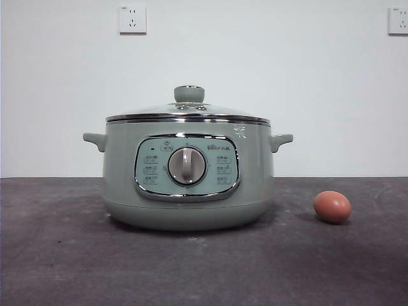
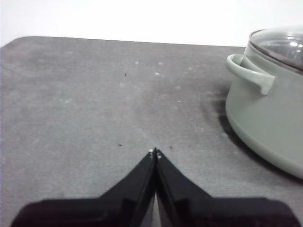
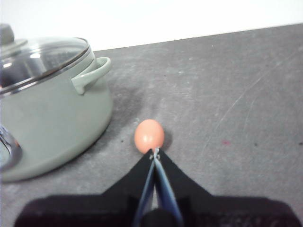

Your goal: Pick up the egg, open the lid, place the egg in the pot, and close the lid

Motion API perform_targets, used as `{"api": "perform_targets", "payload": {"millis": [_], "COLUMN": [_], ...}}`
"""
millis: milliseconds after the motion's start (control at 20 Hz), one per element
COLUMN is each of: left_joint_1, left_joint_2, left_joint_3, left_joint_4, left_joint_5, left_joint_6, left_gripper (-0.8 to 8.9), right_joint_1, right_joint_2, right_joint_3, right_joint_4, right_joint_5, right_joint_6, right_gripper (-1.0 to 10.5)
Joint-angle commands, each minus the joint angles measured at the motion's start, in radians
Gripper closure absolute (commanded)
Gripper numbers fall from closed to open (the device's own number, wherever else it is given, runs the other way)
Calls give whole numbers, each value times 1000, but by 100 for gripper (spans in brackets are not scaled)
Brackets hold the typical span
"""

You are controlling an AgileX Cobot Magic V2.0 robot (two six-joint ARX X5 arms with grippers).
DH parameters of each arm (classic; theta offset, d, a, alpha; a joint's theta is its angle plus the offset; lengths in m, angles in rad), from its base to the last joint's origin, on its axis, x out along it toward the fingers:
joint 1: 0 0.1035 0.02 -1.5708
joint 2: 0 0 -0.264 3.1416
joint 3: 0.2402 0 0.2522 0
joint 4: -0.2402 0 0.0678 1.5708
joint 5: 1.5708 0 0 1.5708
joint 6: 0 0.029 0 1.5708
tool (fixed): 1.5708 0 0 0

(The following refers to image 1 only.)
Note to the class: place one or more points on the glass lid with green knob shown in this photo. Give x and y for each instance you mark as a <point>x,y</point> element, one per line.
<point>188,95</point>

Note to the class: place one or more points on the brown egg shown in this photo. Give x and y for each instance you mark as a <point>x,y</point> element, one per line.
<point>332,207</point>

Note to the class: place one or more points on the pale green electric cooking pot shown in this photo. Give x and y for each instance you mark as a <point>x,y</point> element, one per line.
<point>255,178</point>

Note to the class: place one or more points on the white wall socket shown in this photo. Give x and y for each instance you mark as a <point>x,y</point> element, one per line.
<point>133,19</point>
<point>398,21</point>

